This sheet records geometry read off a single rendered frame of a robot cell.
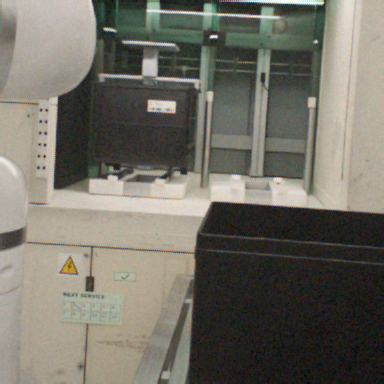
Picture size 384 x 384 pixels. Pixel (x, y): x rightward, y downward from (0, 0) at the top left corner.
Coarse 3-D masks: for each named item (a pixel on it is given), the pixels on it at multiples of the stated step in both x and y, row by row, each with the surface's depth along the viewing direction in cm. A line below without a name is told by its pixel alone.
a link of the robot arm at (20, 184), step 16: (0, 160) 53; (0, 176) 52; (16, 176) 54; (0, 192) 51; (16, 192) 53; (0, 208) 51; (16, 208) 53; (0, 224) 51; (16, 224) 53; (0, 240) 51; (16, 240) 53
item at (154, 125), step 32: (96, 96) 143; (128, 96) 143; (160, 96) 142; (192, 96) 148; (96, 128) 143; (128, 128) 143; (160, 128) 143; (192, 128) 155; (96, 160) 144; (128, 160) 143; (160, 160) 143
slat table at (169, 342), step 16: (176, 288) 111; (192, 288) 119; (176, 304) 102; (160, 320) 94; (176, 320) 95; (160, 336) 88; (176, 336) 94; (144, 352) 82; (160, 352) 82; (176, 352) 82; (144, 368) 77; (160, 368) 77; (176, 368) 77
